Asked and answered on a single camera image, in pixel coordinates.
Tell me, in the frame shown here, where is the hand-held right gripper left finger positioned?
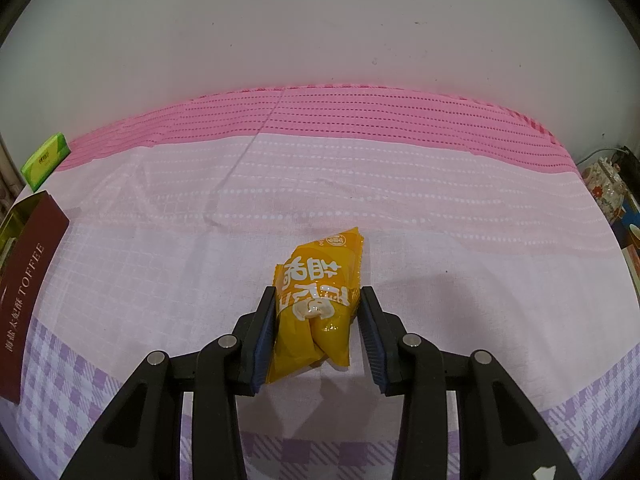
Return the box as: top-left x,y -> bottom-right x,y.
60,285 -> 278,480

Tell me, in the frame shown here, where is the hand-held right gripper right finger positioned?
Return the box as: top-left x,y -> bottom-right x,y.
359,285 -> 583,480

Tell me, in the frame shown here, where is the yellow snack packet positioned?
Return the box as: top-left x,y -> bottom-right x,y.
265,226 -> 365,385

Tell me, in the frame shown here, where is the maroon tin box gold inside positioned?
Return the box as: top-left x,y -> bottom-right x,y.
0,191 -> 71,405

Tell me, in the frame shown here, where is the floral patterned pot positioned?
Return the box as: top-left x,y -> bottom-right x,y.
581,156 -> 630,226

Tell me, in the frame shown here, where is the green tissue pack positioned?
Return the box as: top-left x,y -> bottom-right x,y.
21,131 -> 72,193

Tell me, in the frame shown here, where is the beige patterned curtain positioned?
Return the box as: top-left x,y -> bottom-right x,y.
0,135 -> 26,206

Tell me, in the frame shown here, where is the grey cable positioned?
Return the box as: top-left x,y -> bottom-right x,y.
575,146 -> 623,167

